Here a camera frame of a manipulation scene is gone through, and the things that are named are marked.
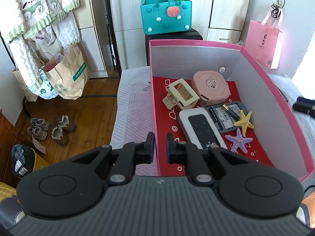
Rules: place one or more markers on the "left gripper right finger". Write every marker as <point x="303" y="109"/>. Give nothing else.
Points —
<point x="188" y="155"/>

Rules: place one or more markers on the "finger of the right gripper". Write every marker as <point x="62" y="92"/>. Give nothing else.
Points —
<point x="305" y="106"/>

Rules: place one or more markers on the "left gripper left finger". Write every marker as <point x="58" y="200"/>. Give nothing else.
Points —
<point x="123" y="161"/>

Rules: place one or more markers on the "white pocket wifi device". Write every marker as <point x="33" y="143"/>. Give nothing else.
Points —
<point x="199" y="128"/>

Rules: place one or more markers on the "purple starfish clip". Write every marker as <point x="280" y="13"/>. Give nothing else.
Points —
<point x="238" y="141"/>

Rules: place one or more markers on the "beige hair claw clip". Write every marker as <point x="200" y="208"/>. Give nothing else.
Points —
<point x="181" y="94"/>

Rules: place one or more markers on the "yellow starfish clip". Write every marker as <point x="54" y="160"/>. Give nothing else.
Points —
<point x="244" y="122"/>

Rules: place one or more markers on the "small battery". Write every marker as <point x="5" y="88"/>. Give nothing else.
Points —
<point x="231" y="112"/>

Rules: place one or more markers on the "pink cardboard box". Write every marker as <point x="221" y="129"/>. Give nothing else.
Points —
<point x="276" y="126"/>

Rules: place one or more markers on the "pink square compact case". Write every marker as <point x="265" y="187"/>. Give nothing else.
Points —
<point x="211" y="87"/>

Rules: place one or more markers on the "grey patterned tablecloth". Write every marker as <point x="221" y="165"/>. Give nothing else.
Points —
<point x="134" y="117"/>

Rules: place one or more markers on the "brown fuzzy boots pair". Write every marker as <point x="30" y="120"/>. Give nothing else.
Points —
<point x="62" y="125"/>

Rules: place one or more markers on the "pink paper gift bag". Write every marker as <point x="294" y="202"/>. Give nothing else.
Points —
<point x="265" y="39"/>

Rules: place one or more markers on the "grey sneakers pair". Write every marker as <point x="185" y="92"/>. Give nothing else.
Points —
<point x="38" y="128"/>

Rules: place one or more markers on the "yellow waste bin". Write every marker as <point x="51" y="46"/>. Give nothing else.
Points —
<point x="25" y="160"/>

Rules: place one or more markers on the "brown paper bag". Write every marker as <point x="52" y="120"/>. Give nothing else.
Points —
<point x="68" y="72"/>

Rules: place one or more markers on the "white wardrobe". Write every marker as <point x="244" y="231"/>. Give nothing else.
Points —
<point x="214" y="20"/>

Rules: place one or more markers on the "teal felt tote bag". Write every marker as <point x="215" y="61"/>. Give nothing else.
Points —
<point x="166" y="16"/>

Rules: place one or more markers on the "black clothes rack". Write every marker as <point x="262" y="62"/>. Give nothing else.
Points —
<point x="99" y="48"/>

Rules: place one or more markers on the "white fluffy robe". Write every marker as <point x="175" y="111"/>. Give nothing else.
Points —
<point x="21" y="20"/>

